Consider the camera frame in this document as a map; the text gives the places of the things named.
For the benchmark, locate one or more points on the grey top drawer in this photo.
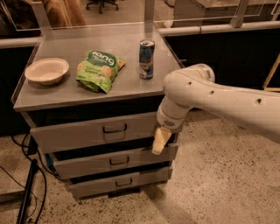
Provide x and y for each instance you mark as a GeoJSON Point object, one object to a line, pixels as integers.
{"type": "Point", "coordinates": [76, 135]}

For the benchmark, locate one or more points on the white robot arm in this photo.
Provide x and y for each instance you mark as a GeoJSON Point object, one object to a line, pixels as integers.
{"type": "Point", "coordinates": [194, 87]}

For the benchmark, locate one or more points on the grey bottom drawer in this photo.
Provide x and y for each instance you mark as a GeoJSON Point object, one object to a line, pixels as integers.
{"type": "Point", "coordinates": [118, 183]}

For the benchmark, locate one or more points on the green snack bag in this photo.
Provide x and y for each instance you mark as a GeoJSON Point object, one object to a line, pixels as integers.
{"type": "Point", "coordinates": [98, 70]}

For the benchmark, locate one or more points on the white railing bar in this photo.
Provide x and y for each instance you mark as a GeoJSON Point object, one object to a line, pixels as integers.
{"type": "Point", "coordinates": [217, 28]}

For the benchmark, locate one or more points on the black office chair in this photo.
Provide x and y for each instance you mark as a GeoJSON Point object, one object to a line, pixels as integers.
{"type": "Point", "coordinates": [101, 4]}

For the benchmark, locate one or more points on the white paper bowl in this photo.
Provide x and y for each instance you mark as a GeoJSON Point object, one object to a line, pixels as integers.
{"type": "Point", "coordinates": [46, 71]}

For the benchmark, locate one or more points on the black metal floor bar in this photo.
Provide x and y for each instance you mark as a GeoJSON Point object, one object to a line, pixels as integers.
{"type": "Point", "coordinates": [27, 192]}

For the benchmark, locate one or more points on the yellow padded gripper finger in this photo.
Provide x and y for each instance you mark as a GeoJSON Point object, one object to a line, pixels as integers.
{"type": "Point", "coordinates": [162, 135]}

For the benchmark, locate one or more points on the grey metal drawer cabinet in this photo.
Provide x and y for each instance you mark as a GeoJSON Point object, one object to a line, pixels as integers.
{"type": "Point", "coordinates": [70, 101]}

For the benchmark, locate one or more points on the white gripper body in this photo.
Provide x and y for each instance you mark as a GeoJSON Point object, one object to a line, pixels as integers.
{"type": "Point", "coordinates": [170, 123]}

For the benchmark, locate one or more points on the blue energy drink can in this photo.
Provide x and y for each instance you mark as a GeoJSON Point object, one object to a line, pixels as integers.
{"type": "Point", "coordinates": [146, 53]}

